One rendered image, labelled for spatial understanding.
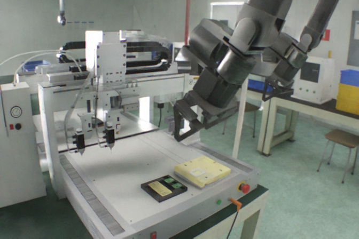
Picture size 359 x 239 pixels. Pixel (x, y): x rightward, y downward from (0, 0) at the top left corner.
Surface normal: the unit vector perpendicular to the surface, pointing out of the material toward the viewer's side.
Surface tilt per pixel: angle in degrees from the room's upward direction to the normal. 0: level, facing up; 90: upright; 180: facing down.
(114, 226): 0
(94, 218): 0
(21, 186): 90
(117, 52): 90
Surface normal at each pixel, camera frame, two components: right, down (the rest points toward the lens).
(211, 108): 0.42, -0.73
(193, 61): -0.64, 0.18
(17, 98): 0.64, 0.23
